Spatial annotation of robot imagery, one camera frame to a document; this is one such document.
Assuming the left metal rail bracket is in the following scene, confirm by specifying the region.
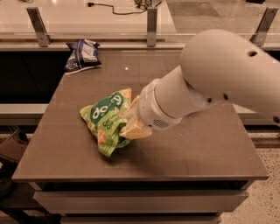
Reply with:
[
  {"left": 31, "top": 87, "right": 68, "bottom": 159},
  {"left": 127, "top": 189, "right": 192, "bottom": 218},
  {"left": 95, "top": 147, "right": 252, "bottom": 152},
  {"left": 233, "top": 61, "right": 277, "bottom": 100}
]
[{"left": 26, "top": 7, "right": 52, "bottom": 47}]

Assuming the grey table drawer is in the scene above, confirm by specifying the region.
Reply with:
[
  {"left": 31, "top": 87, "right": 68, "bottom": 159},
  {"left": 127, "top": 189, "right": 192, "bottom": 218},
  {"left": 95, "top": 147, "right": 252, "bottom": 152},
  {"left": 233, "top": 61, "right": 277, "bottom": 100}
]
[{"left": 33, "top": 190, "right": 249, "bottom": 214}]

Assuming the middle metal rail bracket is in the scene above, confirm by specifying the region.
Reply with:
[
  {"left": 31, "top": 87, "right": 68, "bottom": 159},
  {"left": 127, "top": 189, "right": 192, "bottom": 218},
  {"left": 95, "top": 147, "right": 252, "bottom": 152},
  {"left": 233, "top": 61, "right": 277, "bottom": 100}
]
[{"left": 147, "top": 7, "right": 158, "bottom": 47}]

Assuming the green rice chip bag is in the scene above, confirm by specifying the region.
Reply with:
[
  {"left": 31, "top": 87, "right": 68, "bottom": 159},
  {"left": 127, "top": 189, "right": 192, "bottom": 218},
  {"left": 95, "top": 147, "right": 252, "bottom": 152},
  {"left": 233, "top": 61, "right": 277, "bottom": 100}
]
[{"left": 80, "top": 88, "right": 131, "bottom": 158}]

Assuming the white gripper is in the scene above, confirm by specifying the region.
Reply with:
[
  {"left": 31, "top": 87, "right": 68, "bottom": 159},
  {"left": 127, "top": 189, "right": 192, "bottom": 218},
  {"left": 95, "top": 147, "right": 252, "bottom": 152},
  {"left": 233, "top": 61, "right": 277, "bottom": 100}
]
[{"left": 120, "top": 79, "right": 182, "bottom": 140}]

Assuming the right metal rail bracket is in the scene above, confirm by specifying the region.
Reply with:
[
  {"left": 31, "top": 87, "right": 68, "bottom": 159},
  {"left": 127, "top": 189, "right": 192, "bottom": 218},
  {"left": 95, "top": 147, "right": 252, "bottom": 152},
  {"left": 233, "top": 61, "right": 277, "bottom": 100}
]
[{"left": 250, "top": 8, "right": 278, "bottom": 47}]

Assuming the blue chip bag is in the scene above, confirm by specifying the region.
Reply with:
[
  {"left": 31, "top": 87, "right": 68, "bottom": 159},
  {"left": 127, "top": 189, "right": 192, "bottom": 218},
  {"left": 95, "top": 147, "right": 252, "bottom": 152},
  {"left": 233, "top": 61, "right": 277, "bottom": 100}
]
[{"left": 64, "top": 39, "right": 101, "bottom": 74}]

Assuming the metal rail bracket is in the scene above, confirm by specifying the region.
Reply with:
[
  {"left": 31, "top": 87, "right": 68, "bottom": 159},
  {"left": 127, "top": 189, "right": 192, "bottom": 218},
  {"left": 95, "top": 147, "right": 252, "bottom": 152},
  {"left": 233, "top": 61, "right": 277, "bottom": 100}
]
[
  {"left": 250, "top": 8, "right": 278, "bottom": 47},
  {"left": 26, "top": 7, "right": 52, "bottom": 47},
  {"left": 147, "top": 7, "right": 158, "bottom": 47}
]

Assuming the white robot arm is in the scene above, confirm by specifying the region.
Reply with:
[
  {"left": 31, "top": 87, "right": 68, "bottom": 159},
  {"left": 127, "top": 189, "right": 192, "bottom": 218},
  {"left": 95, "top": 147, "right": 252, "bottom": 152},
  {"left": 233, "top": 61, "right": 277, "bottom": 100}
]
[{"left": 120, "top": 30, "right": 280, "bottom": 139}]

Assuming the black power cable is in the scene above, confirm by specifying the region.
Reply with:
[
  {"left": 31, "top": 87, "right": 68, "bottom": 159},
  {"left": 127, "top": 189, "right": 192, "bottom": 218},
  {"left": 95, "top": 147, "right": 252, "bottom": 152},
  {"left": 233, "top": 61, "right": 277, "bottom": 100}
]
[{"left": 86, "top": 2, "right": 148, "bottom": 16}]

